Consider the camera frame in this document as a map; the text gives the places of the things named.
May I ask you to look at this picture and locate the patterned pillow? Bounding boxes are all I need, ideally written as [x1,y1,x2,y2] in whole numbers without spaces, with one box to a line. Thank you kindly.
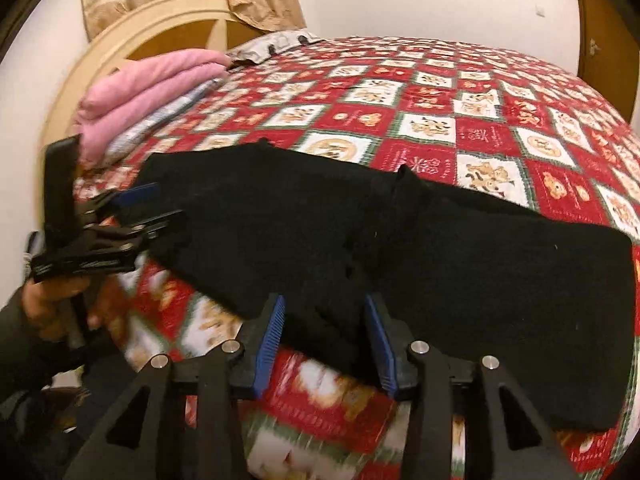
[227,31,323,67]

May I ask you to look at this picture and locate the person's left hand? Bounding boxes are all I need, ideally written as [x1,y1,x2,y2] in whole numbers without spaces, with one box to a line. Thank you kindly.
[20,280,123,341]

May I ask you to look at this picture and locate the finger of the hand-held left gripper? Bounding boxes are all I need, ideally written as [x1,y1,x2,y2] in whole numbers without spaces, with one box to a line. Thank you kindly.
[106,182,162,212]
[122,209,187,262]

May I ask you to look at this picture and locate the grey patterned folded quilt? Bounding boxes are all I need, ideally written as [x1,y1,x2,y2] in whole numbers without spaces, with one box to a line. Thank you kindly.
[105,77,226,158]

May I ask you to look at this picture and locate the brown wooden door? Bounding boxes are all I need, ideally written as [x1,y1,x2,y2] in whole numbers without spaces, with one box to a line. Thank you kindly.
[572,0,640,116]

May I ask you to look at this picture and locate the person's left forearm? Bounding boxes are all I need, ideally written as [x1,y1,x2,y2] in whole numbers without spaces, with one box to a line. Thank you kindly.
[0,295,101,411]

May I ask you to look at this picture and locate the red printed bedspread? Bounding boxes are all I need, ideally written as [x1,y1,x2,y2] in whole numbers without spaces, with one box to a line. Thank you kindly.
[72,35,640,480]

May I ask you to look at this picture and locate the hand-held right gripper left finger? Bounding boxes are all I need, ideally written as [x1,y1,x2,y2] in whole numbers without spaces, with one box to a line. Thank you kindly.
[62,292,287,480]

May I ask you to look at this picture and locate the pink folded quilt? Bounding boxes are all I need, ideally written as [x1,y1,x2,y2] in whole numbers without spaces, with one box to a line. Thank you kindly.
[70,49,233,168]

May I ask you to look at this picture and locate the cream wooden headboard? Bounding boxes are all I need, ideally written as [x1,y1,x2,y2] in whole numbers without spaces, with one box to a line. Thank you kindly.
[37,0,266,161]

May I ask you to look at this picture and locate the black pants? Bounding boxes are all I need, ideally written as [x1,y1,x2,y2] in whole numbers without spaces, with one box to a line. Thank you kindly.
[135,137,637,433]

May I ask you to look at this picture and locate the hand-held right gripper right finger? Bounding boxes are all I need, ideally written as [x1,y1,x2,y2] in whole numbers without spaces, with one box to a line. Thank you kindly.
[363,292,581,480]

